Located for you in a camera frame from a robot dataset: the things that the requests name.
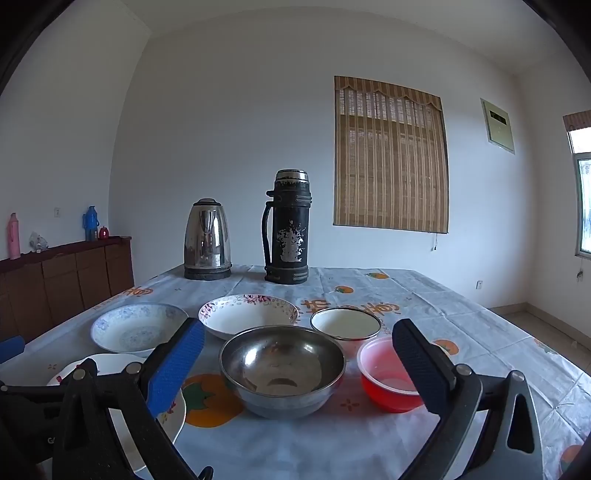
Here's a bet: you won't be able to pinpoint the white plate red flowers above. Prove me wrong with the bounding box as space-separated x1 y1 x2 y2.
47 353 187 475

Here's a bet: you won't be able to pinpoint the red plastic bowl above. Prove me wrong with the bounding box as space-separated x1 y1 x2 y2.
356 337 424 413

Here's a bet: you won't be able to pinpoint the blue patterned white plate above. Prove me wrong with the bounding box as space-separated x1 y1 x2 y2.
90 303 188 358

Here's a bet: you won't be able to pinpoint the white bowl pink flowers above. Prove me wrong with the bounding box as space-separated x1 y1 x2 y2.
198 294 298 340

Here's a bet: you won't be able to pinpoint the white enamel bowl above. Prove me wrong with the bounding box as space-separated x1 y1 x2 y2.
311 308 382 341

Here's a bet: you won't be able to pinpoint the stainless steel bowl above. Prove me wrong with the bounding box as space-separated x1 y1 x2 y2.
218 326 346 420

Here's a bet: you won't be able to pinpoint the brown wooden sideboard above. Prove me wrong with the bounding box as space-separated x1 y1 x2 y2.
0 236 134 342

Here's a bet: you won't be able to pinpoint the white printed tablecloth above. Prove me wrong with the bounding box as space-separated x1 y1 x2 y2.
1 266 590 479

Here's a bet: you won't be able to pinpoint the crumpled plastic bag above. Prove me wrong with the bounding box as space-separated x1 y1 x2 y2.
29 232 49 254

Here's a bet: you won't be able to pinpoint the pink thermos bottle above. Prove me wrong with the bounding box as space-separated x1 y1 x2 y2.
7 213 21 260

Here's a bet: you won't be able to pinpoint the stainless steel electric kettle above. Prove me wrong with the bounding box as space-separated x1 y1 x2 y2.
184 198 231 281

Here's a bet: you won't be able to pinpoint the blue thermos bottle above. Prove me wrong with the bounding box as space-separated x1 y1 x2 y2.
82 205 99 242

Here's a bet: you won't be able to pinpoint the bamboo window blind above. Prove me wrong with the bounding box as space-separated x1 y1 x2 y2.
334 76 450 234

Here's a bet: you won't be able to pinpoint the black thermos flask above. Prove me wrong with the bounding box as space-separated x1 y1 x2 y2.
262 169 311 285

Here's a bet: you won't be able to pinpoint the green framed window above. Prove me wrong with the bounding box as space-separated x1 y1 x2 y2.
563 110 591 259

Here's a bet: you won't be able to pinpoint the wall electrical panel box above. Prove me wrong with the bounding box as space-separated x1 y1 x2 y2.
481 99 515 153

